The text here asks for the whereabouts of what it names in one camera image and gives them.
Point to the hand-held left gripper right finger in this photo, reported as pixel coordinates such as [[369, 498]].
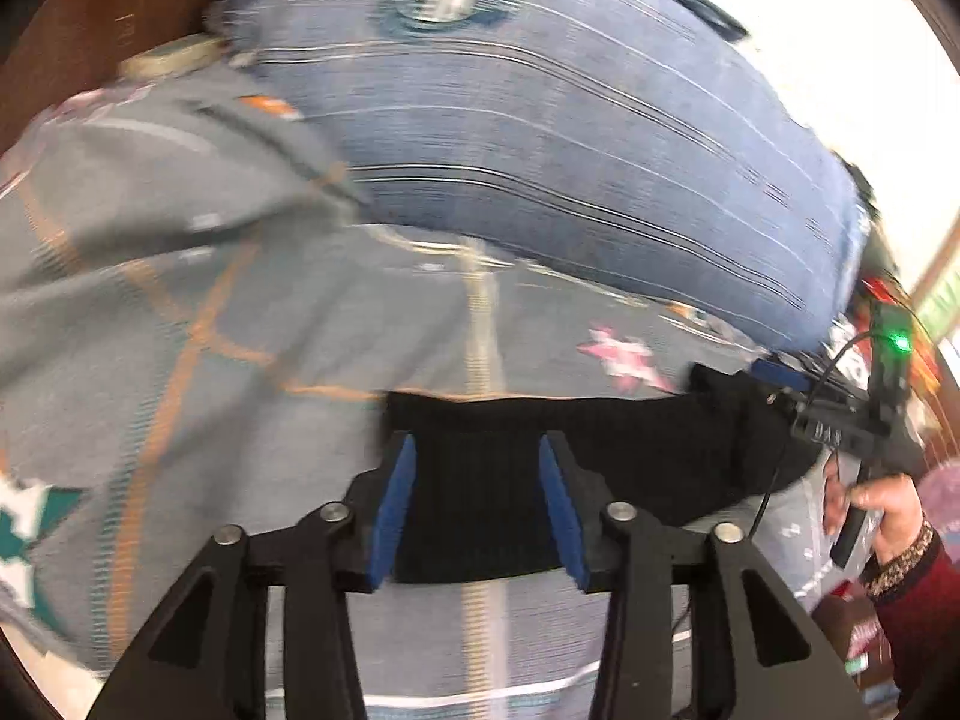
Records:
[[562, 521]]

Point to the pale round object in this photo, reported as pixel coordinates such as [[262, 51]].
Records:
[[169, 56]]

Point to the person's right hand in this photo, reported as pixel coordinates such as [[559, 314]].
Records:
[[892, 517]]

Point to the blue plaid pillow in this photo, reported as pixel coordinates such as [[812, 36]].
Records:
[[525, 127]]

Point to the red printed packet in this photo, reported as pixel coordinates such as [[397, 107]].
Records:
[[870, 637]]

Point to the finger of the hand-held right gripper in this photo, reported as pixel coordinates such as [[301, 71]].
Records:
[[780, 375]]

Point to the wooden headboard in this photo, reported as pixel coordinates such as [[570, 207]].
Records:
[[75, 30]]

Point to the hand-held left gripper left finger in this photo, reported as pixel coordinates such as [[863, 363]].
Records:
[[394, 514]]

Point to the black pants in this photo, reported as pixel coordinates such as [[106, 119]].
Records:
[[480, 465]]

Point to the grey printed bedsheet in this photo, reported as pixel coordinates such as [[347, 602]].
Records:
[[225, 292]]

